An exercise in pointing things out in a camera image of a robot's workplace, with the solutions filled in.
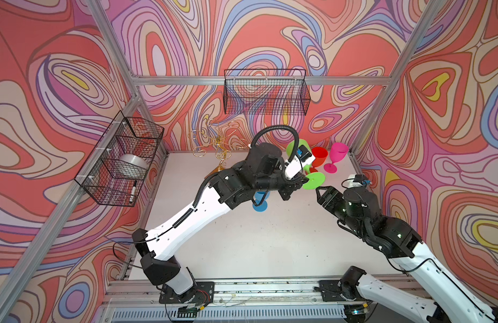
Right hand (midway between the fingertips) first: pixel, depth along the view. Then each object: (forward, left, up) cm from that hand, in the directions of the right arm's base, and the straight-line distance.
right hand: (322, 197), depth 68 cm
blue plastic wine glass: (+12, +19, -27) cm, 35 cm away
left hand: (0, +8, +12) cm, 14 cm away
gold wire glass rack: (+54, +45, -17) cm, 72 cm away
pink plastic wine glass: (+33, -20, -12) cm, 41 cm away
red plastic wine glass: (+32, -11, -12) cm, 36 cm away
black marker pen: (+6, +67, -1) cm, 68 cm away
